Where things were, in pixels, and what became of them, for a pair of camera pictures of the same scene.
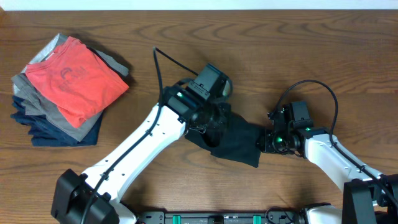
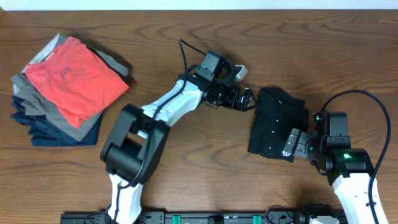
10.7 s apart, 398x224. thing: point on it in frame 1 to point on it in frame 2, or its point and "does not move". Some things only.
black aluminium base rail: [221, 217] does not move
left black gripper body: [214, 123] to [243, 99]
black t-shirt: [239, 142] to [277, 114]
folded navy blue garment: [45, 133] does not move
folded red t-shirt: [74, 79] does not move
